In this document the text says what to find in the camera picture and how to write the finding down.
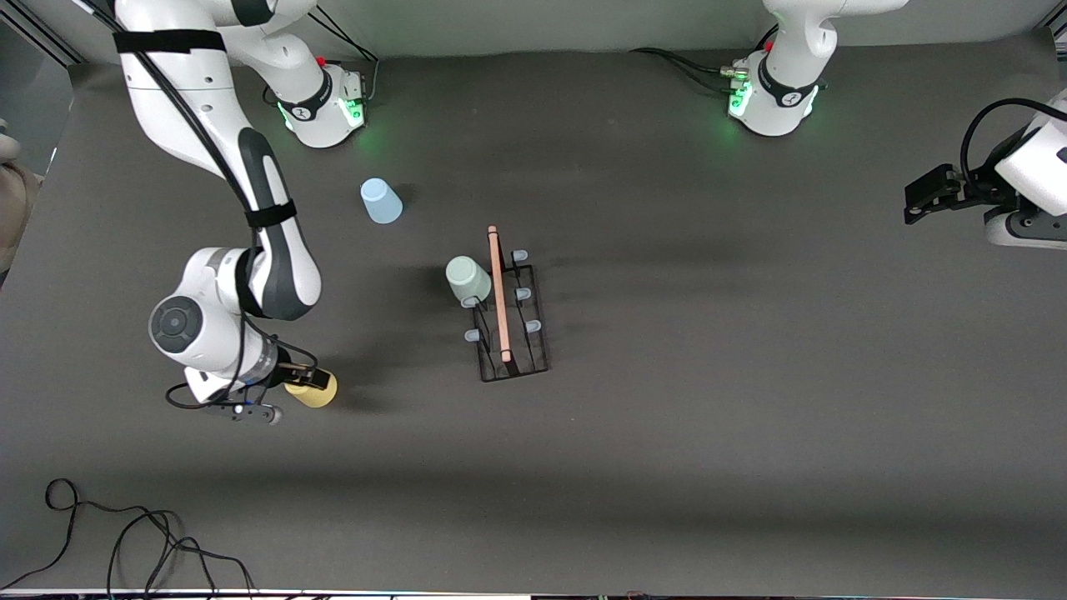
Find yellow plastic cup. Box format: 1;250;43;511
285;369;338;409

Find pale green plastic cup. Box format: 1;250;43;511
445;255;493;306

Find black wire cup holder rack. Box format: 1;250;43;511
463;225;553;383

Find light blue plastic cup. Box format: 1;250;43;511
360;177;403;225

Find person in beige clothing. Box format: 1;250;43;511
0;117;41;278

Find dark grey table mat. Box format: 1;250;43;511
0;37;1067;594

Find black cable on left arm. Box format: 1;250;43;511
959;97;1053;184

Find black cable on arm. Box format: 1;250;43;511
73;0;322;411
959;97;1053;184

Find black loose cable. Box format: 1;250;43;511
0;477;255;598

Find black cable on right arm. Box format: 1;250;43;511
73;0;322;411

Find black cables at left arm base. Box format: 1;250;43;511
629;23;780;94

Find black cables at arm base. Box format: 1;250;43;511
629;23;780;94
310;7;381;105

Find black cables at right arm base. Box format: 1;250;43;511
310;7;381;105

